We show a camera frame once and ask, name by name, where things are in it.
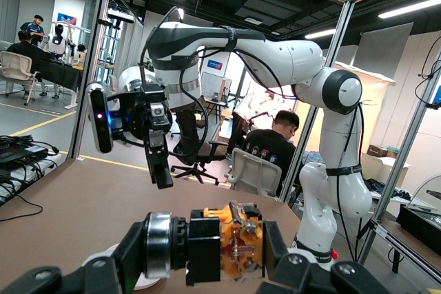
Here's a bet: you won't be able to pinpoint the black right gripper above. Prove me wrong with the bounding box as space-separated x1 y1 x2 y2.
110 83 174 190

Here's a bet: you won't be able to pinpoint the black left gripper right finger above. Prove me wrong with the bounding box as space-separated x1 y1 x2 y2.
263 220 394 294

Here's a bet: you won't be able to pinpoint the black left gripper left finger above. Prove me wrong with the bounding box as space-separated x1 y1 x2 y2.
0 220 150 294

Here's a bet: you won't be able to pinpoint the orange push-button switch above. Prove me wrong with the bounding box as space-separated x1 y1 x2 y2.
143 200 267 287

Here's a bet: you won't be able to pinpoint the pink round plate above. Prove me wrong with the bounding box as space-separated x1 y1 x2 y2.
103 242 163 291

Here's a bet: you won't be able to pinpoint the black office chair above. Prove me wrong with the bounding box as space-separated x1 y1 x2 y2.
170 134 231 185

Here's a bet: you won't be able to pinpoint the white mesh office chair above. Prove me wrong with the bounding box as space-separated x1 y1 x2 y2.
225 147 283 199
0 50 39 106

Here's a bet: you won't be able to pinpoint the seated man black shirt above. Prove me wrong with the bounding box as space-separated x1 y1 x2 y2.
240 109 301 199

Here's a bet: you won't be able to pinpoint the table with black cloth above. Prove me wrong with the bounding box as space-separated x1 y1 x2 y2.
37 58 84 109

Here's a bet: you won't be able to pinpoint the black electronics box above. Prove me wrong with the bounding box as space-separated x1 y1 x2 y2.
0 143 50 165

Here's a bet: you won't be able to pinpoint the brown cardboard box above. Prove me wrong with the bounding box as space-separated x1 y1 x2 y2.
366 144 400 160

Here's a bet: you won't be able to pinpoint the white humanoid robot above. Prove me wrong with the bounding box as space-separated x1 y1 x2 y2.
47 23 75 65

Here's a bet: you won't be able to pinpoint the seated person dark clothes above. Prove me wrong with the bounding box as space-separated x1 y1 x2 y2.
6 30 53 99

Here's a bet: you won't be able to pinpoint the standing person with cap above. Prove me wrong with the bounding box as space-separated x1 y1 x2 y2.
19 14 46 47

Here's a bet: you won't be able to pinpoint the long ceiling light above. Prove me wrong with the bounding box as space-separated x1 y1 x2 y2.
304 28 337 41
377 0 441 20

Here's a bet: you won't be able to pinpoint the grey hanging screen panel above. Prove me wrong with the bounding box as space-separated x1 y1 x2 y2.
352 21 414 78

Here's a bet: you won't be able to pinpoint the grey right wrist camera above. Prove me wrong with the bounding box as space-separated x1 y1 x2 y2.
85 81 115 154

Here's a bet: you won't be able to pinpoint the black cable on table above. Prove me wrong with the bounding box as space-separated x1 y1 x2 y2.
0 193 44 222

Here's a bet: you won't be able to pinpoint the aluminium frame post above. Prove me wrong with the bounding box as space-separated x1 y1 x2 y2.
357 76 441 264
278 0 356 202
68 0 117 161

